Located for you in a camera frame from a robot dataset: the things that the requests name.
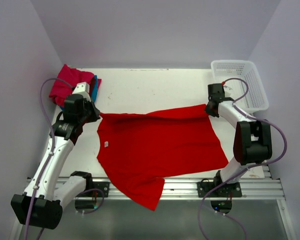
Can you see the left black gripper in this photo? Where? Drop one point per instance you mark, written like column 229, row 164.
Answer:
column 93, row 112

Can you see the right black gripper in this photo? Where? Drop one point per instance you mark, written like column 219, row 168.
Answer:
column 210, row 108

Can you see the bright red t shirt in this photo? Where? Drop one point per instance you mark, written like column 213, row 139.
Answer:
column 138, row 151

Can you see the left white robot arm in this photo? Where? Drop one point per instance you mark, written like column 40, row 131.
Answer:
column 42, row 204

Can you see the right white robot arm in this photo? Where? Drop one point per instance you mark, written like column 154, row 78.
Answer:
column 252, row 143

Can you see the folded teal t shirt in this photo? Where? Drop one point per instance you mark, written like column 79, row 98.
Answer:
column 95, row 90

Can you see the folded magenta t shirt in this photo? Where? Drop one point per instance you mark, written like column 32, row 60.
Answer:
column 72, row 77

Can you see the white plastic basket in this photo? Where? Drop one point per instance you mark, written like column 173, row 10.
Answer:
column 244, row 76

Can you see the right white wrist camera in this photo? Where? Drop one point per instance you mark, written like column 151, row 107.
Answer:
column 227, row 90

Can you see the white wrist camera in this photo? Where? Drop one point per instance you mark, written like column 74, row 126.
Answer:
column 82, row 88
column 227, row 90

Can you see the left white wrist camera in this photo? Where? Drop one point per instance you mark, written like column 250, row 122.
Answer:
column 82, row 88

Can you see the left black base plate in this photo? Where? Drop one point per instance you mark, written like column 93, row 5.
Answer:
column 103, row 186

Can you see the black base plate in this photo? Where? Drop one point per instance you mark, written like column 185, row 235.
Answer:
column 225, row 191
column 103, row 186

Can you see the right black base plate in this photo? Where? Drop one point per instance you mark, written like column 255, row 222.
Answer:
column 225, row 191

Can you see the aluminium mounting rail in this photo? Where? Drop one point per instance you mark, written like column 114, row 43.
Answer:
column 251, row 189

